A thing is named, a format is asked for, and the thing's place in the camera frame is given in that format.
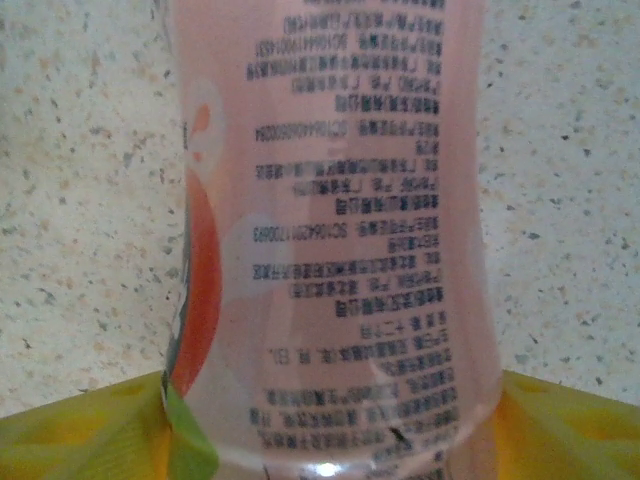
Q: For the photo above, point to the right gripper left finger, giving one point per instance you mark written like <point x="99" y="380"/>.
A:
<point x="75" y="440"/>

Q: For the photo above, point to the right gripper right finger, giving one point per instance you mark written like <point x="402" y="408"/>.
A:
<point x="575" y="435"/>

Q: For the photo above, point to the pink label plastic bottle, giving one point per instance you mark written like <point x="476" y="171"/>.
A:
<point x="340" y="225"/>

